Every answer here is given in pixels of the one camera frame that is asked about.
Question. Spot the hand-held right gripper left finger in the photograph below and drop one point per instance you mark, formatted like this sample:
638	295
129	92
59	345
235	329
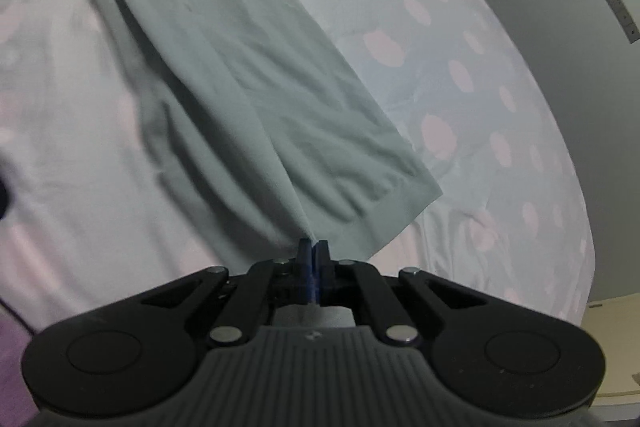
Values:
303	274

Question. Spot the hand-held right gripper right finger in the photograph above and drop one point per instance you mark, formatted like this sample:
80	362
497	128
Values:
322	274

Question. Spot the light grey pants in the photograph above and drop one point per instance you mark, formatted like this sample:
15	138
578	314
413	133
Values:
250	82

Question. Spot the pink dotted bed sheet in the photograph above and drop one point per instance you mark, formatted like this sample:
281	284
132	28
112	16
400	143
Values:
450	57

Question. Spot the cream door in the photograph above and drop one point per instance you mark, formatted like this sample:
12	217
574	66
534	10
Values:
615	347

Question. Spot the purple fleece clothing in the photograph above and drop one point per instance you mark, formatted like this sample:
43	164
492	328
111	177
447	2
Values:
12	357

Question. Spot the grey wall socket strip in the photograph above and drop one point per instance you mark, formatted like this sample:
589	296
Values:
614	2

